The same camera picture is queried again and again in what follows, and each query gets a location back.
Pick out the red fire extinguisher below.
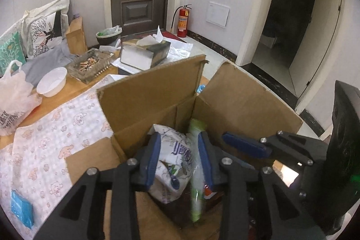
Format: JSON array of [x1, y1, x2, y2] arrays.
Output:
[[172, 4, 192, 38]]

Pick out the trash bin with bag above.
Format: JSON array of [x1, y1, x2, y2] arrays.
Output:
[[95, 26, 123, 47]]

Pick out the white wall panel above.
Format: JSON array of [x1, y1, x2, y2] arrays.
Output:
[[205, 1, 230, 29]]

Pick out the silver tissue box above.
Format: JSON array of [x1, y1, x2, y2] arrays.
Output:
[[119, 26, 172, 70]]

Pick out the cardboard box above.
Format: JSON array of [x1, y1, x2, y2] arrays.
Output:
[[66, 54, 304, 240]]

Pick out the white printed plastic bag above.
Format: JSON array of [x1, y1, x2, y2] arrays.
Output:
[[0, 59, 43, 136]]

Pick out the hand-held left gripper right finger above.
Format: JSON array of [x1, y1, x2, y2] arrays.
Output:
[[197, 130, 327, 240]]

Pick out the grey cloth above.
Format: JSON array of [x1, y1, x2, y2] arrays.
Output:
[[21, 42, 81, 86]]

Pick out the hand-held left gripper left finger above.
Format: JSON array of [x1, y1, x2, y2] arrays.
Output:
[[34, 132, 162, 240]]

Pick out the green patterned pillow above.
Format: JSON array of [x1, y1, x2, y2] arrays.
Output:
[[0, 31, 26, 78]]

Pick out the blue tissue packet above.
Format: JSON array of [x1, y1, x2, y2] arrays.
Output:
[[10, 189, 34, 229]]

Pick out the glass ashtray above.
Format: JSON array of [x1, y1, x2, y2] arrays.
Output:
[[66, 49, 115, 85]]

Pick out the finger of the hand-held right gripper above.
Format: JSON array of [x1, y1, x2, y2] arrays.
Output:
[[222, 130, 329, 168]]

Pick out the printed tablecloth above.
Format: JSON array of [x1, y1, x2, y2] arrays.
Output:
[[0, 74, 135, 232]]

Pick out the white tree-print pillow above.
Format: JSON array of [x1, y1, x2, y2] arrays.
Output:
[[22, 0, 71, 58]]

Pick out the white plastic bowl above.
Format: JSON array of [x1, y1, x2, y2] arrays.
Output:
[[36, 67, 68, 98]]

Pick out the green snack packet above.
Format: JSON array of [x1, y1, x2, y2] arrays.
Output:
[[188, 119, 209, 223]]

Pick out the red doormat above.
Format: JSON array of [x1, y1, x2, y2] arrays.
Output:
[[161, 30, 187, 43]]

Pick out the white blue snack packet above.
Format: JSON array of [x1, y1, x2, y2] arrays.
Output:
[[147, 123, 198, 204]]

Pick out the brown paper bag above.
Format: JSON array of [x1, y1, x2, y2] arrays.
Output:
[[66, 16, 88, 54]]

